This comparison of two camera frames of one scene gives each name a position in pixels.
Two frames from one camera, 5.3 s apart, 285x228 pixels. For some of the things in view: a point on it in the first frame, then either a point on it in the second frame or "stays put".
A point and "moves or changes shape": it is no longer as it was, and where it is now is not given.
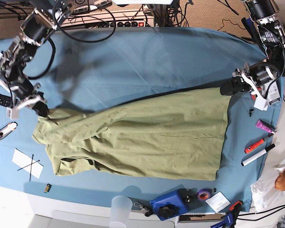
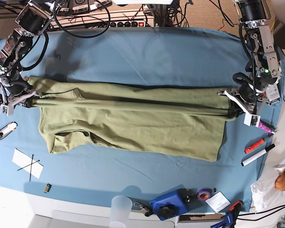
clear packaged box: x=271 y=89 stays put
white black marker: x=245 y=162 stays put
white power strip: x=114 y=19 stays put
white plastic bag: x=266 y=196 stays put
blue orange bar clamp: x=230 y=216 stays put
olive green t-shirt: x=179 y=134 moves or changes shape
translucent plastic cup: x=121 y=208 stays put
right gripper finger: x=41 y=109 -> x=29 y=103
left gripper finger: x=235 y=84 -> x=234 y=110
